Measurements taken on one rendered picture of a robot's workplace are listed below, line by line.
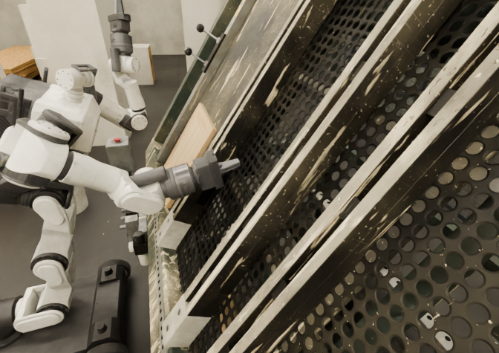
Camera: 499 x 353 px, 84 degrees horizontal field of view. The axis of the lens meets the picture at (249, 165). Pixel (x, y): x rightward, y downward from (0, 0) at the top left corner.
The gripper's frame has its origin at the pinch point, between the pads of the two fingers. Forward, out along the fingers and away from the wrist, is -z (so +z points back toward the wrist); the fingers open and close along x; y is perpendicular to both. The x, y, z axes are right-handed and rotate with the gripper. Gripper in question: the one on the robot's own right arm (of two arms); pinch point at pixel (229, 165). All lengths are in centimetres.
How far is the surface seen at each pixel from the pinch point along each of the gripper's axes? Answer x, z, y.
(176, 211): -18.0, 20.1, 9.8
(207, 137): -6.6, 1.6, 32.8
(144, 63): -78, 48, 546
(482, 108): 26, -27, -43
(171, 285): -31.9, 28.0, -7.1
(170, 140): -22, 18, 71
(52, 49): 8, 113, 286
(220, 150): 0.5, 0.4, 8.3
